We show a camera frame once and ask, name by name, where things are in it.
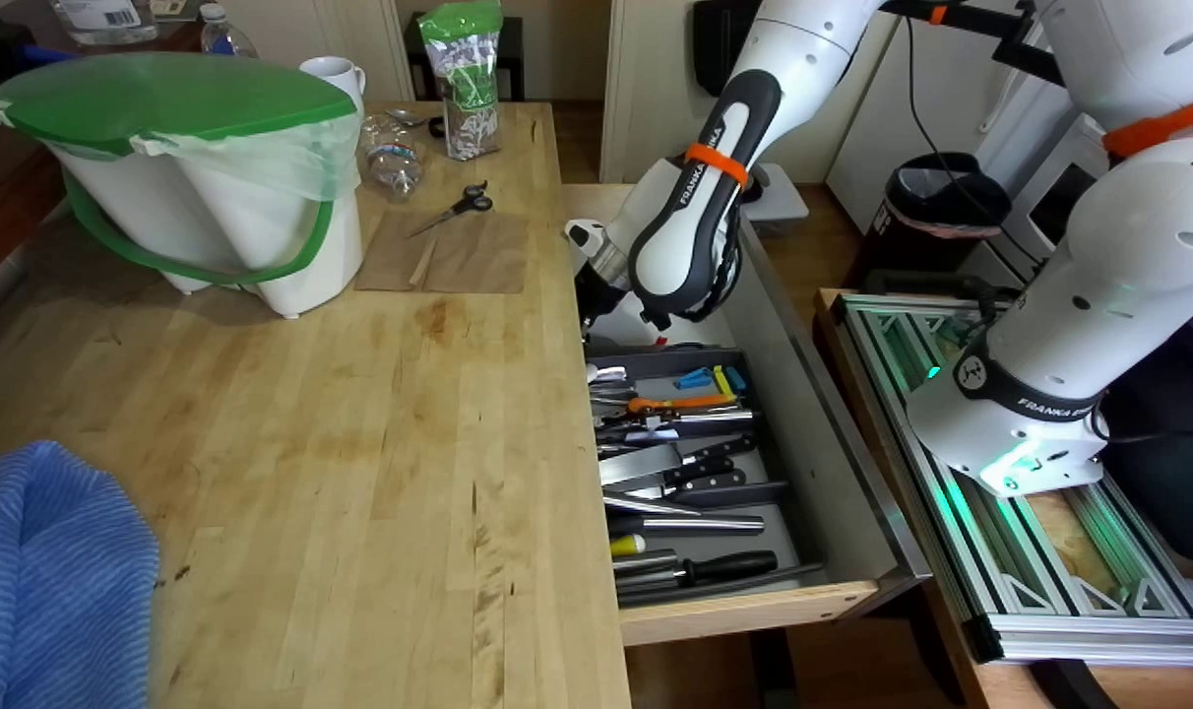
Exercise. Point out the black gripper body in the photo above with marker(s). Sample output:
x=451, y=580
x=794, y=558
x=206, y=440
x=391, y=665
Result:
x=601, y=295

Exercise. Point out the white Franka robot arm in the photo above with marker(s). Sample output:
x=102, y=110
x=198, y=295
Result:
x=680, y=241

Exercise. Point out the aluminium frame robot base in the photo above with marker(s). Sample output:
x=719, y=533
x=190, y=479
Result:
x=1042, y=577

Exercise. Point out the wooden drawer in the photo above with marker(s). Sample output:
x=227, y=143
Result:
x=754, y=610

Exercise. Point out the small blue tool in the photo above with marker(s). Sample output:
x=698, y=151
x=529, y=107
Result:
x=695, y=380

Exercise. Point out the small yellow tool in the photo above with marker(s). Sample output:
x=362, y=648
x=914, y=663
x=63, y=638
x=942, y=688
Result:
x=720, y=383

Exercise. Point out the silver utensil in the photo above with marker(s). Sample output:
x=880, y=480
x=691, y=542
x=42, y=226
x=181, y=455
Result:
x=698, y=420

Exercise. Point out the steel cleaver blade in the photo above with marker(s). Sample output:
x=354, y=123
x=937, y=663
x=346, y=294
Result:
x=635, y=464

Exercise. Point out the green topped grain bag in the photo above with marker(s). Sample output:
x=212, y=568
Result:
x=462, y=93

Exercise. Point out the steel sharpening rod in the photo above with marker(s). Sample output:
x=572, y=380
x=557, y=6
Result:
x=698, y=522

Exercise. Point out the crumpled clear plastic bottle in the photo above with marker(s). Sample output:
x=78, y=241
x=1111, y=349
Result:
x=391, y=160

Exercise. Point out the grey utensil tray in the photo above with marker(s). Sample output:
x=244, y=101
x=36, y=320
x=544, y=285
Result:
x=782, y=526

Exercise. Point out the white mug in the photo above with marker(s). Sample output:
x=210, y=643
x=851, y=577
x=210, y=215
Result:
x=338, y=77

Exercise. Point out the black trash can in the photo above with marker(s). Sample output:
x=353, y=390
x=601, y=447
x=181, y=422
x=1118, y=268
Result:
x=942, y=197

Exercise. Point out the white bin with green lid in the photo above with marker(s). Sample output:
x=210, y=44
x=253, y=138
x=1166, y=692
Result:
x=212, y=197

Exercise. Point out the clear bottle with blue label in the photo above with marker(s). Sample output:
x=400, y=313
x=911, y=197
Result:
x=216, y=30

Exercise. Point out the white container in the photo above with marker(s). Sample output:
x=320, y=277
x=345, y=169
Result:
x=97, y=13

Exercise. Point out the blue cloth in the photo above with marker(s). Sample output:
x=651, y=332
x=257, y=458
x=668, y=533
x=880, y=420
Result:
x=43, y=577

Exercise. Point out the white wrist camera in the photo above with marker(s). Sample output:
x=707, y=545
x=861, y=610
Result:
x=582, y=241

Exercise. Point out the black wall speaker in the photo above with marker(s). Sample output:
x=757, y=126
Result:
x=712, y=44

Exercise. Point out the black camera stand pole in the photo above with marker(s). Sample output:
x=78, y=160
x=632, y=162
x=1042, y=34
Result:
x=962, y=17

